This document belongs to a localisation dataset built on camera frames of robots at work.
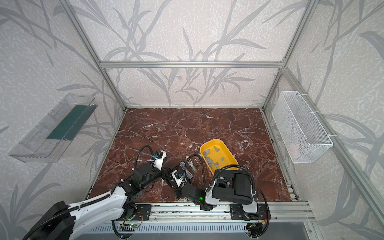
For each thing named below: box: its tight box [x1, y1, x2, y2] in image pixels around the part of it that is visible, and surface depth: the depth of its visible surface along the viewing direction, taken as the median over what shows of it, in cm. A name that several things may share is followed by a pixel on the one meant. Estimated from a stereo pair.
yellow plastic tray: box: [199, 139, 239, 175], surface depth 96 cm
